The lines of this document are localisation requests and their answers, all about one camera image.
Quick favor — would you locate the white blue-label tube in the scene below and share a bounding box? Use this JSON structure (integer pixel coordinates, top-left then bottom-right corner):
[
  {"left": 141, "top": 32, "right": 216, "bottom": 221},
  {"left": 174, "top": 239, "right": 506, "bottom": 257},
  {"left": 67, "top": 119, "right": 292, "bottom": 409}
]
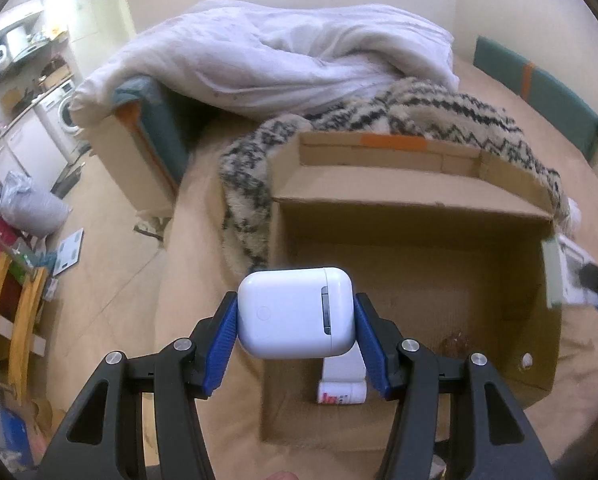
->
[{"left": 316, "top": 346, "right": 367, "bottom": 405}]

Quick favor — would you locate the beige black patterned blanket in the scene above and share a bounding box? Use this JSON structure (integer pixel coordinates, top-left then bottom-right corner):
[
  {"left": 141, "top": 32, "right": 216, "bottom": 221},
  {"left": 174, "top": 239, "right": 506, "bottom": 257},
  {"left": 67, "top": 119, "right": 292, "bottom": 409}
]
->
[{"left": 219, "top": 77, "right": 581, "bottom": 276}]

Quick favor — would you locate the white earbuds case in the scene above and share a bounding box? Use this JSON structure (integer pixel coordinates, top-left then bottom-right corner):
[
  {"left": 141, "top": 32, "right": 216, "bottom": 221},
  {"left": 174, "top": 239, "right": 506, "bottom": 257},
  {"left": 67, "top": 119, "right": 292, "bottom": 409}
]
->
[{"left": 237, "top": 268, "right": 355, "bottom": 360}]

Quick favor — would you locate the white bathroom scale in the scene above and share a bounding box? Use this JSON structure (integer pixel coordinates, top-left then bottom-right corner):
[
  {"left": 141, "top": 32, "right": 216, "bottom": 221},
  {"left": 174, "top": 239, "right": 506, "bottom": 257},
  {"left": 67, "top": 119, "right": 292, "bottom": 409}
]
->
[{"left": 52, "top": 228, "right": 84, "bottom": 278}]

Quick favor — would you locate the wooden stair railing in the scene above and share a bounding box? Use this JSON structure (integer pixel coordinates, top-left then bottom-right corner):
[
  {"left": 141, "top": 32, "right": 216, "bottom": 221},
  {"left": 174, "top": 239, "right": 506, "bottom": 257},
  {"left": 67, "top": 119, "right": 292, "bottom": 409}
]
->
[{"left": 0, "top": 231, "right": 50, "bottom": 405}]

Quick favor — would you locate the grey plastic bag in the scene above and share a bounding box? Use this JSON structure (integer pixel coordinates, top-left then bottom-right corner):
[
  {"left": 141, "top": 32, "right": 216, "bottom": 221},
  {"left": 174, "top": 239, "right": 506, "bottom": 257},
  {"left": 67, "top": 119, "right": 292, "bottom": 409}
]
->
[{"left": 0, "top": 171, "right": 72, "bottom": 238}]

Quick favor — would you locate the teal cushion orange stripe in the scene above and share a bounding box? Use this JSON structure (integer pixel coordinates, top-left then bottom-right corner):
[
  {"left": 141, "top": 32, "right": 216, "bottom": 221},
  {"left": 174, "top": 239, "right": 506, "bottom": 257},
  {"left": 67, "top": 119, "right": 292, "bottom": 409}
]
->
[{"left": 472, "top": 36, "right": 598, "bottom": 162}]

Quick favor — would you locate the brown cardboard box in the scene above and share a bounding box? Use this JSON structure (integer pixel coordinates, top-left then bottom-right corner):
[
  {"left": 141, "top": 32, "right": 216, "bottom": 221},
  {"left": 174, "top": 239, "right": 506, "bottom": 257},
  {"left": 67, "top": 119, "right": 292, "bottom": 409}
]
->
[{"left": 259, "top": 130, "right": 565, "bottom": 453}]

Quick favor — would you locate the white duvet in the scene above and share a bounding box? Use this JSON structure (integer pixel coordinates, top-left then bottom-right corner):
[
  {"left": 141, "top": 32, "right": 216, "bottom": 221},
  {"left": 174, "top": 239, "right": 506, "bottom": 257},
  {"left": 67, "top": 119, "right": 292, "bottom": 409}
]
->
[{"left": 70, "top": 0, "right": 459, "bottom": 127}]

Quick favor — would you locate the pink transparent plastic bag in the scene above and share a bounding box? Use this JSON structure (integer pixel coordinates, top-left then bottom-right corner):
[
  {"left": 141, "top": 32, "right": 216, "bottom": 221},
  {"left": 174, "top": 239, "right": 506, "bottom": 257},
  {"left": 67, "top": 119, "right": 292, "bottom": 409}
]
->
[{"left": 439, "top": 330, "right": 474, "bottom": 361}]

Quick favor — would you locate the white washing machine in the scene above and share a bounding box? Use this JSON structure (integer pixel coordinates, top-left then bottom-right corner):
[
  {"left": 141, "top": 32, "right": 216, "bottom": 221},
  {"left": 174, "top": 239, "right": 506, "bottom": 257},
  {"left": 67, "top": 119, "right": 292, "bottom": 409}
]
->
[{"left": 34, "top": 78, "right": 82, "bottom": 164}]

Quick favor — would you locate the teal orange-edged mattress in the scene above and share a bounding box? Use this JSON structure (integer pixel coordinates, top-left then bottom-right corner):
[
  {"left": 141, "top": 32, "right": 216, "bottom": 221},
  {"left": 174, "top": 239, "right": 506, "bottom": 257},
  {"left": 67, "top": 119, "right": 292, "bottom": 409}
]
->
[{"left": 82, "top": 75, "right": 191, "bottom": 221}]

